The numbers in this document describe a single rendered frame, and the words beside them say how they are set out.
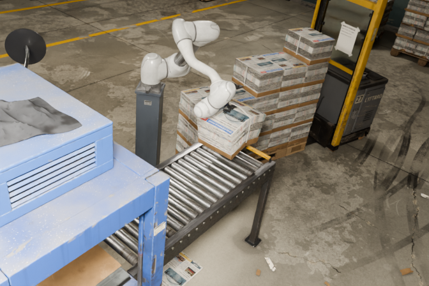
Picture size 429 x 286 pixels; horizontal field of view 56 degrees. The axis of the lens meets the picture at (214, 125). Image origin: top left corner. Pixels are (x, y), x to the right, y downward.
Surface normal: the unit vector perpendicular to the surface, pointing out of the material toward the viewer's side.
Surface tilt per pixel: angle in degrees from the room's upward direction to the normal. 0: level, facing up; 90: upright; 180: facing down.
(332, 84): 90
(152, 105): 90
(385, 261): 0
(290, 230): 0
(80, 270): 0
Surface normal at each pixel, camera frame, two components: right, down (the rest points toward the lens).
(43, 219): 0.11, -0.84
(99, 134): 0.77, 0.41
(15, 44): 0.27, 0.54
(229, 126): -0.04, -0.72
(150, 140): -0.07, 0.52
